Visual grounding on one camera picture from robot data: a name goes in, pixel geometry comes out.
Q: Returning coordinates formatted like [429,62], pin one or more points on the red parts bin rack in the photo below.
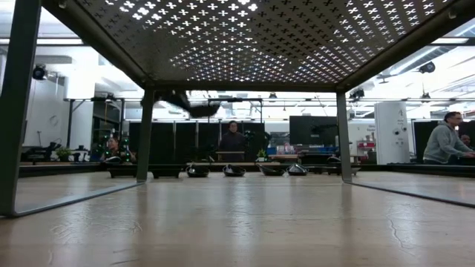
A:
[366,145]

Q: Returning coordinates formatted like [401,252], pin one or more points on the black room divider panels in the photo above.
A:
[163,141]

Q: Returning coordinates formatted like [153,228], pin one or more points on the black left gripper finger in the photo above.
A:
[206,110]

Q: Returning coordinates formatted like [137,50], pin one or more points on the green potted plant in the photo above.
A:
[64,153]
[261,154]

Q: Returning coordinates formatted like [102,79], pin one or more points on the black square mini plate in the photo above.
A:
[326,170]
[167,171]
[122,171]

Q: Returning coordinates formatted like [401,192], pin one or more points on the grey perforated metal shelf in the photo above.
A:
[18,111]

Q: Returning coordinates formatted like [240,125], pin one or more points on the person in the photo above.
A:
[113,147]
[232,142]
[466,141]
[443,142]

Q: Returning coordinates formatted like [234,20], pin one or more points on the white cylindrical pillar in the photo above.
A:
[391,133]

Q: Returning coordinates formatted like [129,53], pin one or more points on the black teardrop mini plate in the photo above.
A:
[234,171]
[297,170]
[272,170]
[197,171]

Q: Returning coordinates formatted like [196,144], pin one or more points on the black glossy rounded object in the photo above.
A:
[334,160]
[113,160]

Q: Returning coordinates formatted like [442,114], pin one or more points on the large black monitor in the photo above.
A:
[313,130]

